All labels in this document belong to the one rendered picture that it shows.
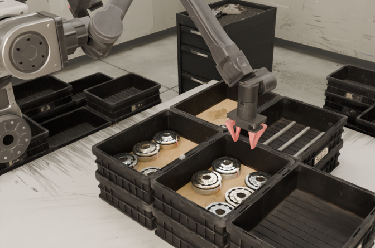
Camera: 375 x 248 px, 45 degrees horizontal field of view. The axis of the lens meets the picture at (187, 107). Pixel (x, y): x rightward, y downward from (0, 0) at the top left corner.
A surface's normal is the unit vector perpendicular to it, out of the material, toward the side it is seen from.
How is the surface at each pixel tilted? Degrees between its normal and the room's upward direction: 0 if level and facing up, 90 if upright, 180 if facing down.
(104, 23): 43
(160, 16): 90
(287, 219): 0
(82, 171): 0
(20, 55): 90
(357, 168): 0
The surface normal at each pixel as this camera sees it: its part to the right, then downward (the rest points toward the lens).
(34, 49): 0.71, 0.31
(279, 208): -0.02, -0.89
